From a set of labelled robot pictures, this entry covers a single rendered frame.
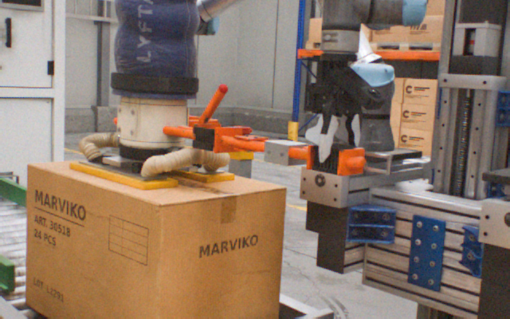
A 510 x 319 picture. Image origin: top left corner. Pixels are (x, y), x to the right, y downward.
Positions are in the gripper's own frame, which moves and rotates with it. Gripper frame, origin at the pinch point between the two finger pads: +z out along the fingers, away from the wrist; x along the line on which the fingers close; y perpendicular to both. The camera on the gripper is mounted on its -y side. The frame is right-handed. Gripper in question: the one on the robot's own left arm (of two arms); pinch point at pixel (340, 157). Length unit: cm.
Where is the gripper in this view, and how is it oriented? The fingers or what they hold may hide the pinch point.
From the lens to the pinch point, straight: 124.4
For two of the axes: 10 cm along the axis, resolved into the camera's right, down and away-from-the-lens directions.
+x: -7.0, 0.6, -7.2
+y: -7.2, -1.3, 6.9
